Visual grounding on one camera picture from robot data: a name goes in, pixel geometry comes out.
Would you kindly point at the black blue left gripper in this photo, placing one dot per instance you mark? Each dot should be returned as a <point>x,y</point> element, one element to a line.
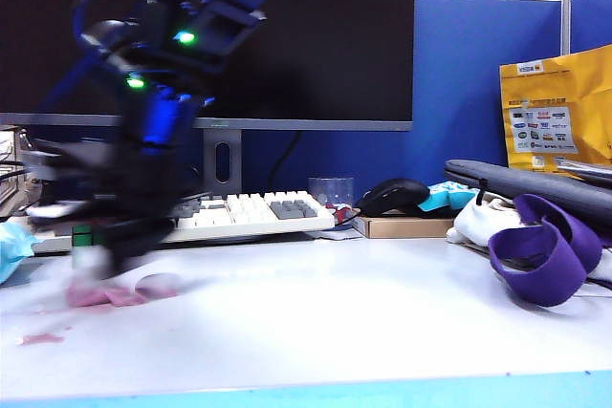
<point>119,178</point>

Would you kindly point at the white wet wipe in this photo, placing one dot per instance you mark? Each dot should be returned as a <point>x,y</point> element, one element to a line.
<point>110,295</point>

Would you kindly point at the black blue left robot arm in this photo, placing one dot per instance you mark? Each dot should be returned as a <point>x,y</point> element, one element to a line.
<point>158,107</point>

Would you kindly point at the light blue wet wipes pack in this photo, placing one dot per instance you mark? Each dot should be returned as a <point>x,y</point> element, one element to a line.
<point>14,250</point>

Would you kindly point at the Rubik's cube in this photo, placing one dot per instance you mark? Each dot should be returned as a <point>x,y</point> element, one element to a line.
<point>83,235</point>

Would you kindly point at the grey monitor stand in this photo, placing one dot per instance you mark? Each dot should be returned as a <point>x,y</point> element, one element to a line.
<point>222,159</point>

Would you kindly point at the white grey mechanical keyboard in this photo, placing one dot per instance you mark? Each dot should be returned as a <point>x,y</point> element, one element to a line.
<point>258,214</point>

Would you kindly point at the silver metallic trophy figurine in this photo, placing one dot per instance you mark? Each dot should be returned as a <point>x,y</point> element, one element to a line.
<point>12,159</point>

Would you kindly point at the clear glass cup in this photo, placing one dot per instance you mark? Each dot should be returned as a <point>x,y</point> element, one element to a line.
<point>331,190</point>

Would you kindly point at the red white wrapper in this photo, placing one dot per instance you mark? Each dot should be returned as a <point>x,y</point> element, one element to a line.
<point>342,217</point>

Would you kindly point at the black computer mouse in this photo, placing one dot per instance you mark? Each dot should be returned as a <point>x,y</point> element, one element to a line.
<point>392,195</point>

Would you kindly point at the flat brown cardboard box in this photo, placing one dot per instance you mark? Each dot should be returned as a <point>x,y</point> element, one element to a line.
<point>406,227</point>

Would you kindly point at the black computer monitor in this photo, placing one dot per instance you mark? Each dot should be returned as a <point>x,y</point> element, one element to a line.
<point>311,35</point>

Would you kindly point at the teal printed packet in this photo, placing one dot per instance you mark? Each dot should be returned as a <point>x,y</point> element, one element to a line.
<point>447,195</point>

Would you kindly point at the white tote bag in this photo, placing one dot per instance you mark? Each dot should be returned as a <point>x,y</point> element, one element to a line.
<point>478,224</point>

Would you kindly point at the grey fabric laptop sleeve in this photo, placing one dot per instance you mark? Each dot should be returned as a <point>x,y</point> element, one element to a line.
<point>535,183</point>

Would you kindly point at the yellow paper bag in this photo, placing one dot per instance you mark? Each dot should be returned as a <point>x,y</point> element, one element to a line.
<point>545,107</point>

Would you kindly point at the papers in clear plastic sleeve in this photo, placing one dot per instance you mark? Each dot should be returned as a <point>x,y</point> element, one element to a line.
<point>585,166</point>

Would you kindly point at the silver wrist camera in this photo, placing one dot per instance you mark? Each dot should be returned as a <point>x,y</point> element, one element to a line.
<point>43,166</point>

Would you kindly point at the grey partition post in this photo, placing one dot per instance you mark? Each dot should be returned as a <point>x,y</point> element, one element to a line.
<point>565,21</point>

